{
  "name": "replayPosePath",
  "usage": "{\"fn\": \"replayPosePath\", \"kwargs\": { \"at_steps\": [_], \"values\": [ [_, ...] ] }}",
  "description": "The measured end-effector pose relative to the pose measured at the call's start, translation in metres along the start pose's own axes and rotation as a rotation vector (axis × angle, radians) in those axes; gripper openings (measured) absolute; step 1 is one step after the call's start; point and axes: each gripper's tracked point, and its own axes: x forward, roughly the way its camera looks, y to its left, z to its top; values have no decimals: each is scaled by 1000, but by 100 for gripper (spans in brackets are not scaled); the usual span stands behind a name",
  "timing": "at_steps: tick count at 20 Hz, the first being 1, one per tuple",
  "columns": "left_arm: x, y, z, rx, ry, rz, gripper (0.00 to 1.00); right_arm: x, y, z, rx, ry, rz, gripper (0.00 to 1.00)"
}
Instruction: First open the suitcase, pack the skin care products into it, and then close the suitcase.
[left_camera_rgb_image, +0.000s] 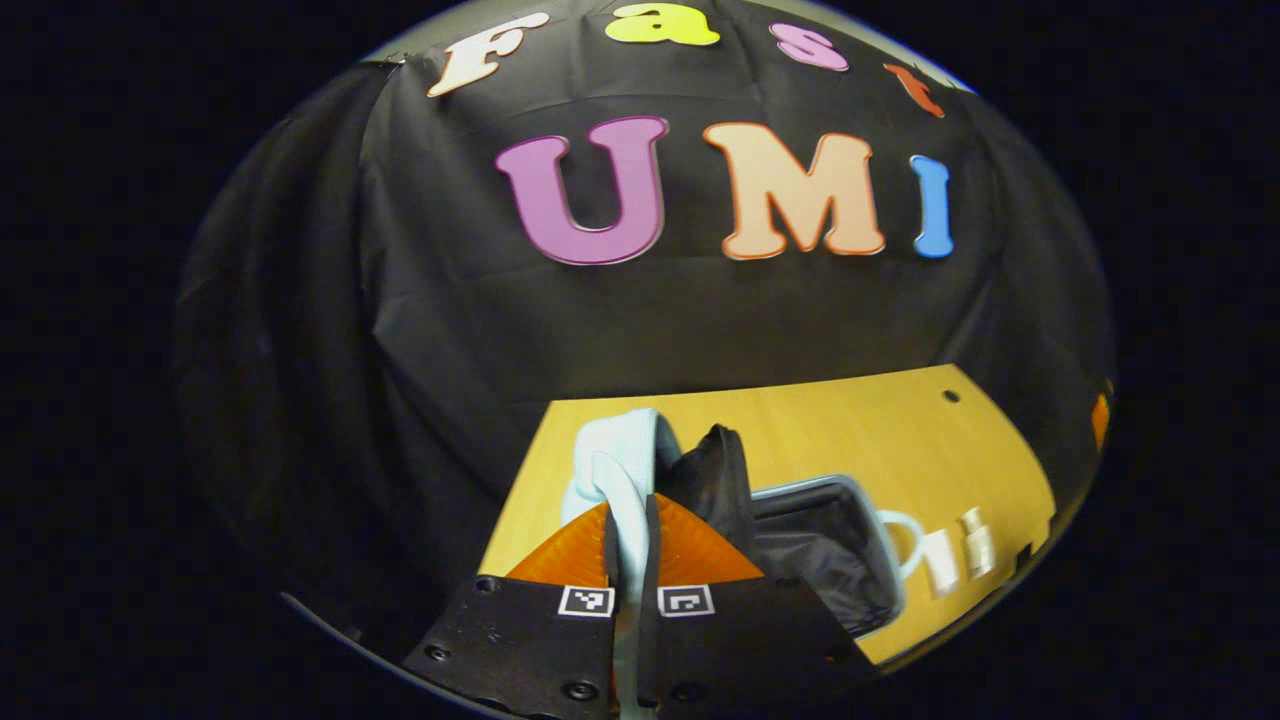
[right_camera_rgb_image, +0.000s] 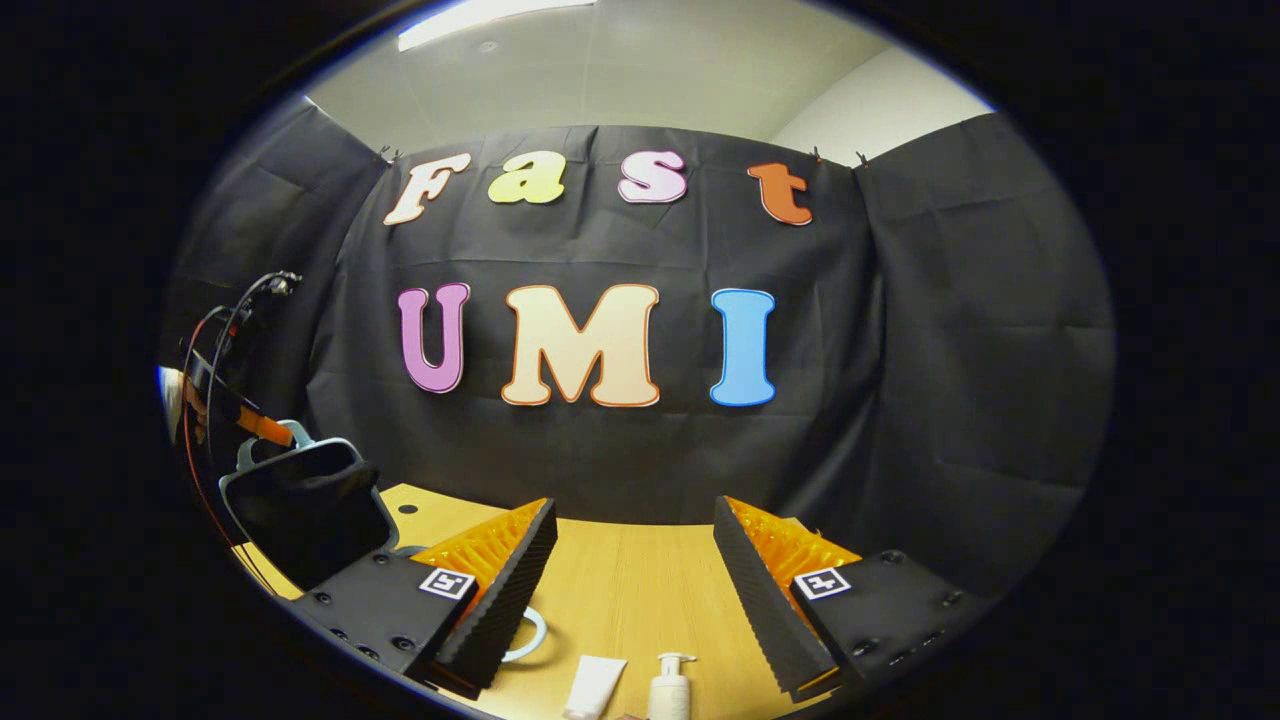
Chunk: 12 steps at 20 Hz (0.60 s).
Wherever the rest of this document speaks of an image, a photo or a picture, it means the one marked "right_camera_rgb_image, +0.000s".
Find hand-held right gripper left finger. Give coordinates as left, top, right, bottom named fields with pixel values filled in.
left=296, top=497, right=559, bottom=701

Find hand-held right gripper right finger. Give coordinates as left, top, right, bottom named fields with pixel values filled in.
left=714, top=495, right=993, bottom=703

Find light blue suitcase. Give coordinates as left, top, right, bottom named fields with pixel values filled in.
left=218, top=420, right=549, bottom=664

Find red cable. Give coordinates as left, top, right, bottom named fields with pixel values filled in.
left=182, top=305, right=263, bottom=583

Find white cream tube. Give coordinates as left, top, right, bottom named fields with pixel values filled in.
left=562, top=655, right=629, bottom=720

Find ceiling light panel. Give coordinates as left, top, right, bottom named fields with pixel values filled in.
left=398, top=0, right=597, bottom=52

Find white pump bottle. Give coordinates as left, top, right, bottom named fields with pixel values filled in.
left=648, top=652, right=698, bottom=720

